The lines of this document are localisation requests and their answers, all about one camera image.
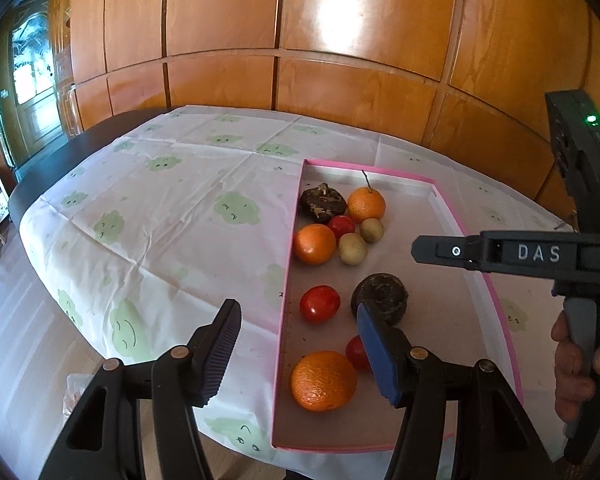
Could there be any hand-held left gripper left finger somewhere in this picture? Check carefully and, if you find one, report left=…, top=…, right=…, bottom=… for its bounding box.
left=39, top=298, right=243, bottom=480

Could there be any small beige kiwi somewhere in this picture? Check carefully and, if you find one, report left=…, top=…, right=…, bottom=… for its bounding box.
left=338, top=233, right=368, bottom=265

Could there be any wooden door with glass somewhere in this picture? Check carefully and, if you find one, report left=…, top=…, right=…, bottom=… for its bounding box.
left=0, top=0, right=76, bottom=171

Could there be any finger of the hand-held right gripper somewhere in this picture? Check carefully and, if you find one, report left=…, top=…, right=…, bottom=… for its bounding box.
left=412, top=231, right=581, bottom=273

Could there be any dark brown persimmon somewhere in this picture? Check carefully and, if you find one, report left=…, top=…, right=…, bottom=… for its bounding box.
left=300, top=182, right=346, bottom=224
left=351, top=273, right=409, bottom=327

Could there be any white cloud-print tablecloth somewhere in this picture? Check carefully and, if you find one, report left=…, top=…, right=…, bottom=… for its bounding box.
left=19, top=105, right=576, bottom=463

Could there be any tan longan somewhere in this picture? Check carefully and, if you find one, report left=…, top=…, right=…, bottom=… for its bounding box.
left=360, top=217, right=385, bottom=244

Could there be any orange with stem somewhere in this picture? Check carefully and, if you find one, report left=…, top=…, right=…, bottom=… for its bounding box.
left=347, top=170, right=386, bottom=223

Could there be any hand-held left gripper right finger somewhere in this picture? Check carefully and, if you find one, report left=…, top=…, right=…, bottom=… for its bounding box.
left=356, top=303, right=556, bottom=480

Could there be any pink shallow cardboard box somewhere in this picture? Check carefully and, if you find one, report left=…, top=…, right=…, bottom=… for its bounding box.
left=270, top=158, right=525, bottom=455

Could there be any clear plastic bag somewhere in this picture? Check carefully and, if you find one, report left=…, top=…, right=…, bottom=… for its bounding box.
left=62, top=372, right=101, bottom=418

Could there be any wooden panelled wardrobe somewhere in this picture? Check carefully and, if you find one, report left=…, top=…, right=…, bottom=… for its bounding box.
left=47, top=0, right=600, bottom=221

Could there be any dark red tomato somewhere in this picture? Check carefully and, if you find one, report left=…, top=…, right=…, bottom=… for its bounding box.
left=327, top=215, right=356, bottom=240

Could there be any dark wooden table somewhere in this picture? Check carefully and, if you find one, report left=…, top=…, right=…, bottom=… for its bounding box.
left=7, top=107, right=176, bottom=226

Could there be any person's right hand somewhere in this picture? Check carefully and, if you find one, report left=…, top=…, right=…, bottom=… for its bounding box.
left=551, top=310, right=600, bottom=423

